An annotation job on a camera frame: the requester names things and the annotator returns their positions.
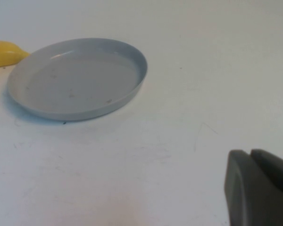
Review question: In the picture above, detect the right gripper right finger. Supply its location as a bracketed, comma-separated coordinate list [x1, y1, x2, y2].
[250, 148, 283, 187]

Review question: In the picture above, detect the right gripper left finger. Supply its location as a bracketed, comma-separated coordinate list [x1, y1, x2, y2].
[223, 149, 283, 226]

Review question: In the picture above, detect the yellow plastic banana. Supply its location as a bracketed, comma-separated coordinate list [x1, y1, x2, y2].
[0, 41, 31, 70]

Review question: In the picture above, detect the grey round plate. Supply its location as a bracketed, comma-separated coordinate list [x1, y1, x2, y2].
[6, 37, 148, 122]

